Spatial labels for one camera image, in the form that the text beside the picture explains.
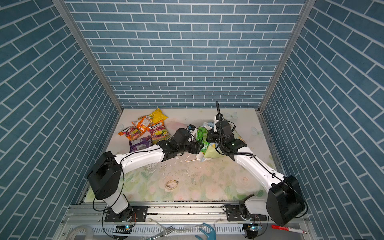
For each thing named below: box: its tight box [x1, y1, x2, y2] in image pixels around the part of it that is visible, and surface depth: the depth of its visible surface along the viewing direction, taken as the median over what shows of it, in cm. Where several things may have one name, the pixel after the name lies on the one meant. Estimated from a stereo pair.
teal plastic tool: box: [194, 222, 217, 240], surface depth 69 cm
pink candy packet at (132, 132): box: [118, 126, 143, 141], surface depth 102 cm
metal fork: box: [146, 225, 174, 240], surface depth 70 cm
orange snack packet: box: [131, 115, 154, 132], surface depth 107 cm
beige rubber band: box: [165, 179, 179, 190], surface depth 85 cm
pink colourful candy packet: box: [147, 120, 172, 145], surface depth 105 cm
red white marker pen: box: [271, 224, 307, 234], surface depth 71 cm
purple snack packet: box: [129, 135, 153, 153], surface depth 98 cm
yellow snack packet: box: [149, 108, 169, 124], surface depth 114 cm
